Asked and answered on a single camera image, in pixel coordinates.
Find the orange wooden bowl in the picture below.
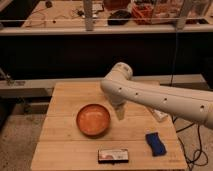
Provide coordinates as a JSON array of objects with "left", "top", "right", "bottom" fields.
[{"left": 76, "top": 104, "right": 111, "bottom": 136}]

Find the brown bowl on shelf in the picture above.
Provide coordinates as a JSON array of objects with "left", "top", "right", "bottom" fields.
[{"left": 103, "top": 0, "right": 131, "bottom": 10}]

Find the grey metal rail beam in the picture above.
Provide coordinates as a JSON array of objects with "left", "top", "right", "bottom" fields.
[{"left": 0, "top": 74, "right": 209, "bottom": 98}]

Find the black and white box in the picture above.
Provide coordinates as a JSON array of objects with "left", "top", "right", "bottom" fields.
[{"left": 98, "top": 149, "right": 129, "bottom": 164}]

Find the white tube bottle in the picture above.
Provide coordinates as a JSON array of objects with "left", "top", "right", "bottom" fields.
[{"left": 148, "top": 108, "right": 168, "bottom": 122}]

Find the black bag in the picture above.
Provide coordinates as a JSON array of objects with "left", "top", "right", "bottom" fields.
[{"left": 107, "top": 10, "right": 131, "bottom": 26}]

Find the black cable on floor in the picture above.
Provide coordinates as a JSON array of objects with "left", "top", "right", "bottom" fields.
[{"left": 172, "top": 114, "right": 211, "bottom": 171}]

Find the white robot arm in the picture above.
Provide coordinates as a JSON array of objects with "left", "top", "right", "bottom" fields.
[{"left": 100, "top": 62, "right": 213, "bottom": 130}]

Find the blue sponge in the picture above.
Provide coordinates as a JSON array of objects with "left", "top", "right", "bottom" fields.
[{"left": 145, "top": 132, "right": 166, "bottom": 157}]

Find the grey metal post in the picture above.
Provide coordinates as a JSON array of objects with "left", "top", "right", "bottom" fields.
[{"left": 83, "top": 0, "right": 93, "bottom": 31}]

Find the orange basket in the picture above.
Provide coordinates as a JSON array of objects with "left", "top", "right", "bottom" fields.
[{"left": 131, "top": 5, "right": 153, "bottom": 25}]

